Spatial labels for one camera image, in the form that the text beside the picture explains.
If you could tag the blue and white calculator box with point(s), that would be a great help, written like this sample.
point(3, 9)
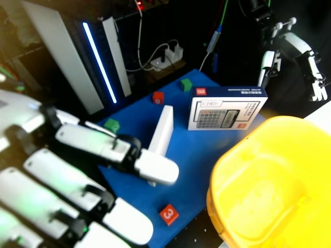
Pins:
point(222, 113)

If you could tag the yellow plastic bin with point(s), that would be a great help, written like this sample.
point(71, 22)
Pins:
point(271, 186)

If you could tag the plain red block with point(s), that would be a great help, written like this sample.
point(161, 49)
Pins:
point(158, 98)

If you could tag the blue cloth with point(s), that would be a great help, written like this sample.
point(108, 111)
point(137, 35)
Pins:
point(191, 160)

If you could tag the white tower with blue light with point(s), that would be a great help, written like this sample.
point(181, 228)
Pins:
point(67, 56)

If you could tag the red block with number three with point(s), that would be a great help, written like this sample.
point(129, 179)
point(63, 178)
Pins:
point(169, 214)

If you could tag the green block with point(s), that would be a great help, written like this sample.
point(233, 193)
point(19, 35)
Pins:
point(186, 85)
point(112, 125)

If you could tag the white power strip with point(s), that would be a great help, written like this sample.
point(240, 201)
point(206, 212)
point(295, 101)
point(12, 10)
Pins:
point(166, 59)

